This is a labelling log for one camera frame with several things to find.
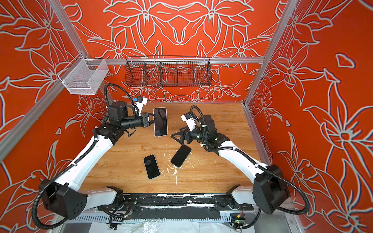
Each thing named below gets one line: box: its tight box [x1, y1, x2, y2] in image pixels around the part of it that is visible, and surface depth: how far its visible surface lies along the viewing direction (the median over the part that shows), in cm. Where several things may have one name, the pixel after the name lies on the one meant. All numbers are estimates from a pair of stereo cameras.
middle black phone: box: [170, 144, 192, 168], surface depth 92 cm
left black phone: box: [143, 153, 161, 181], surface depth 87 cm
